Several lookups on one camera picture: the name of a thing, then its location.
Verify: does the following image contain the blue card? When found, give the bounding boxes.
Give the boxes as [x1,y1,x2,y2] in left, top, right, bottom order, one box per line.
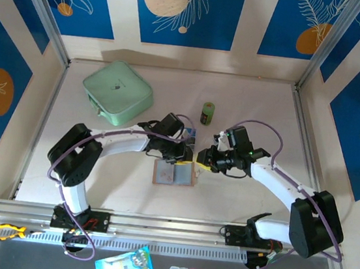
[181,127,199,147]

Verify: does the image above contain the small green cylinder can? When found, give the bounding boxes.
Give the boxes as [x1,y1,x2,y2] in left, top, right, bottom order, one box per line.
[198,100,217,127]

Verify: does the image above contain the mint green zip case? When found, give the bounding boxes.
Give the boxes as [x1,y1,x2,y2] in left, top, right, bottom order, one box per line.
[78,56,159,132]

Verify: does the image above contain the blue plastic snack packet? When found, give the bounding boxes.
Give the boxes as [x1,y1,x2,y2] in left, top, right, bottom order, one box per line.
[93,239,158,269]

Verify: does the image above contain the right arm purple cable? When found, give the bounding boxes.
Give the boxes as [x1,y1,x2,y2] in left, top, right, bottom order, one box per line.
[213,117,358,269]

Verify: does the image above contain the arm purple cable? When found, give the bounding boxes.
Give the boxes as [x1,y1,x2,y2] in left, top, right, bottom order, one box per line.
[36,98,200,269]
[213,117,358,269]

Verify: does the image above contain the aluminium mounting rail beam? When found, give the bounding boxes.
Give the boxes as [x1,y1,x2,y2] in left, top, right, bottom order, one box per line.
[0,197,347,268]

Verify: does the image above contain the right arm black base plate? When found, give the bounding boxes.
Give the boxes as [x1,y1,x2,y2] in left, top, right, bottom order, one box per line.
[222,223,284,253]

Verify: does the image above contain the aluminium side rail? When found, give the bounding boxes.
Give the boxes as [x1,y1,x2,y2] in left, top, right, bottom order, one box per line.
[10,56,70,206]
[276,84,344,233]

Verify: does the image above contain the grey slotted cable duct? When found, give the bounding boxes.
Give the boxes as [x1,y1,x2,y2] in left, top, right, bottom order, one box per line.
[0,220,249,269]

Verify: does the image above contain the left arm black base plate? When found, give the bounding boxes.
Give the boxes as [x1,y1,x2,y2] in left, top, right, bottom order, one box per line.
[49,205,112,234]

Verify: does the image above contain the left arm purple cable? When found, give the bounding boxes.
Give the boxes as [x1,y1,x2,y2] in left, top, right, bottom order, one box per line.
[36,98,200,269]

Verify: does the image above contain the aluminium frame post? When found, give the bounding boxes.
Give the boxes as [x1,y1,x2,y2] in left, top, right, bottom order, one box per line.
[1,0,78,68]
[295,0,360,98]

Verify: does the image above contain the yellow handled pliers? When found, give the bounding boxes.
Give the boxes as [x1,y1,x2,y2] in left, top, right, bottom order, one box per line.
[0,222,46,246]

